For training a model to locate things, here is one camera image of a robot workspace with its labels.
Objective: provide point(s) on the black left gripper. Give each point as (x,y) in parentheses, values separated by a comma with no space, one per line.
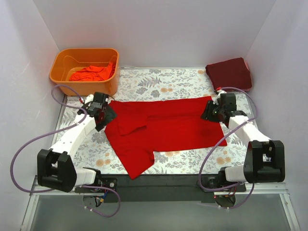
(104,116)

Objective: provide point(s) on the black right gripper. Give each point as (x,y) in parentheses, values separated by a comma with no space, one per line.
(211,113)

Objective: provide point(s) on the red t shirt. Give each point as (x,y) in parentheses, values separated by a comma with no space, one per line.
(142,128)

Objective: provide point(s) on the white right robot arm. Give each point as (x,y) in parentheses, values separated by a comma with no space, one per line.
(264,160)

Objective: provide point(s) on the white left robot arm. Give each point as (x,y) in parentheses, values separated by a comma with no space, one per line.
(55,165)

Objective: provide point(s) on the folded dark maroon t shirt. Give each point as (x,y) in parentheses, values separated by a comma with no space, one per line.
(229,73)

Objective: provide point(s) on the orange t shirt in basin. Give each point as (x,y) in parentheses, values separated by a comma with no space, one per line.
(94,73)

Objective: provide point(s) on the floral patterned table mat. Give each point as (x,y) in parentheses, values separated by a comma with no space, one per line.
(160,85)

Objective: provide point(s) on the folded pink t shirt underneath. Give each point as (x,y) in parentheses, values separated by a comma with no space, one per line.
(246,64)

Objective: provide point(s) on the orange plastic basin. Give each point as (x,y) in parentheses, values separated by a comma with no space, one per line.
(69,61)

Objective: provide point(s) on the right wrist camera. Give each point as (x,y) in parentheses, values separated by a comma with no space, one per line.
(225,100)

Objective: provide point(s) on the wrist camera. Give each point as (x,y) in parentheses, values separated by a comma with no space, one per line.
(225,100)
(97,99)

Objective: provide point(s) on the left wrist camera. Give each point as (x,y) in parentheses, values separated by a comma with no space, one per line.
(97,99)

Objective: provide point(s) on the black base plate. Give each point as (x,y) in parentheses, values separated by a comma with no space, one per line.
(161,188)

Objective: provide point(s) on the aluminium frame rail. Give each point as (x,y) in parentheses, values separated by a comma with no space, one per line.
(263,207)

